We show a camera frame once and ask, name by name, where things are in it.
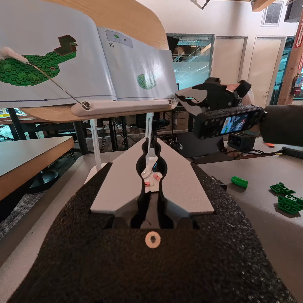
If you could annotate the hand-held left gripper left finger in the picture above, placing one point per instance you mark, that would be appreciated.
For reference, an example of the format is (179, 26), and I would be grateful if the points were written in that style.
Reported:
(118, 189)

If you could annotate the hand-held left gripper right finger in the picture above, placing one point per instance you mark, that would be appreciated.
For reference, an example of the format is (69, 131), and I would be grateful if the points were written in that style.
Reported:
(189, 189)

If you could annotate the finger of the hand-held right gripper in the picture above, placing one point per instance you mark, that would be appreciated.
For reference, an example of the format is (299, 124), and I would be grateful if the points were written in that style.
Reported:
(194, 109)
(198, 92)

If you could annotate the light blue instruction booklet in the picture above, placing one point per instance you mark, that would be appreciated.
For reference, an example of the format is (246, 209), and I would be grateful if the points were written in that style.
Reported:
(82, 78)

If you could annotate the person's right forearm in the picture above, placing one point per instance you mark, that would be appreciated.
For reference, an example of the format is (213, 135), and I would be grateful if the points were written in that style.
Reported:
(284, 123)

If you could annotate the wood edged office desk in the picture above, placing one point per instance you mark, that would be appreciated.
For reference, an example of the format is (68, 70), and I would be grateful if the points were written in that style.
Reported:
(28, 153)

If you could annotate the clear memory card case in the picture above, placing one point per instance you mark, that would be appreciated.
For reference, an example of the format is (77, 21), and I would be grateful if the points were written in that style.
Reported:
(148, 183)
(157, 176)

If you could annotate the white door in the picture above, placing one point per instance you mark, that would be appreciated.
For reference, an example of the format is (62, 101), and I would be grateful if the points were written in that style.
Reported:
(265, 66)
(229, 59)

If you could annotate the dark grey battery charger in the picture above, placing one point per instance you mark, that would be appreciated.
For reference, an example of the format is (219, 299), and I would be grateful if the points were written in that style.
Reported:
(241, 142)

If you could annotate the green curved tube brick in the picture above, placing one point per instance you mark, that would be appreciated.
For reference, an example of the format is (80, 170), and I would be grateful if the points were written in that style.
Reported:
(239, 181)

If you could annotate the black light flag panel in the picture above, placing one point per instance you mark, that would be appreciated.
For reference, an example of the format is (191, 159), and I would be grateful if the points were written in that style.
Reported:
(172, 42)

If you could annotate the small orange plastic piece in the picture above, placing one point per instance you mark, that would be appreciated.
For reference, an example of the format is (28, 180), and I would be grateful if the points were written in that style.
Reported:
(269, 144)

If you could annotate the red fire extinguisher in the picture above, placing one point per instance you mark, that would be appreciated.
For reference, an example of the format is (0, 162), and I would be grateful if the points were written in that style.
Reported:
(297, 85)

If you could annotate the red vertical sign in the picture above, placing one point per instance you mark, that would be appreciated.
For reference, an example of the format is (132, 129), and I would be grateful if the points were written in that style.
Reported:
(299, 33)

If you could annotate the pile of green bricks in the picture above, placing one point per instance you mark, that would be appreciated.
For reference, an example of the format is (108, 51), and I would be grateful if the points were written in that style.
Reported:
(288, 204)

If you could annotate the black camera battery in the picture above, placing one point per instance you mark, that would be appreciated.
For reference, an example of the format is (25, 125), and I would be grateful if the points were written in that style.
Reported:
(219, 184)
(155, 167)

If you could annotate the white wall vent grille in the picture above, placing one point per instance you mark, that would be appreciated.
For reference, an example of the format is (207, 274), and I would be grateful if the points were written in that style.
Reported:
(272, 13)

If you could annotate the dark wall mounted box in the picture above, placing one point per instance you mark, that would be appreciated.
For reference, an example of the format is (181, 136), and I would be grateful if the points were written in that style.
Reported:
(293, 10)

